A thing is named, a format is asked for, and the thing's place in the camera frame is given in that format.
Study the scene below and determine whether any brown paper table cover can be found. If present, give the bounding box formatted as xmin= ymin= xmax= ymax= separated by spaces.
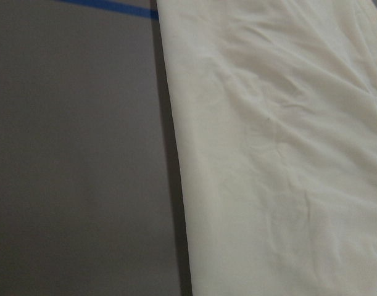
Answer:
xmin=0 ymin=1 xmax=192 ymax=295

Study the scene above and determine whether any cream long-sleeve graphic shirt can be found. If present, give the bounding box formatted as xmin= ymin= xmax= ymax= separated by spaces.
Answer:
xmin=157 ymin=1 xmax=377 ymax=295

